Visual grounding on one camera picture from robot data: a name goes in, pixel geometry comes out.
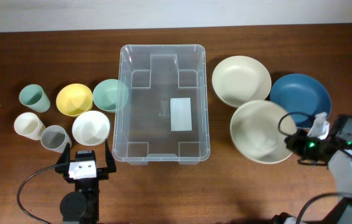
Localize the yellow bowl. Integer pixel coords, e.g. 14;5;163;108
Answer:
56;83;93;118

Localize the clear plastic storage container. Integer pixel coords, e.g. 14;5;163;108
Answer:
113;44;211;165

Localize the green bowl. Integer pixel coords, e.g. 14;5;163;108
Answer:
93;79;129;113

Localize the grey translucent cup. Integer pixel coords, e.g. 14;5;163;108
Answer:
40;125;72;153

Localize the white label in container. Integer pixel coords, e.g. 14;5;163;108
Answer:
170;98;192;131

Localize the white cup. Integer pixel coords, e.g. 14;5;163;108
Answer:
14;112;46;141

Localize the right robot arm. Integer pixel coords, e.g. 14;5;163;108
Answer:
271;114;352;223

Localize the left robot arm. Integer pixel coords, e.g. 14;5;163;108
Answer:
55;141;116;223

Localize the white bowl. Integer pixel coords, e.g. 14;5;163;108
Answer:
72;111;111;146

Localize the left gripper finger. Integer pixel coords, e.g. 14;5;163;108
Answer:
56;143;71;166
105;139;116;173

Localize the green cup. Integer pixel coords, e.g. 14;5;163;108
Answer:
19;84;50;113

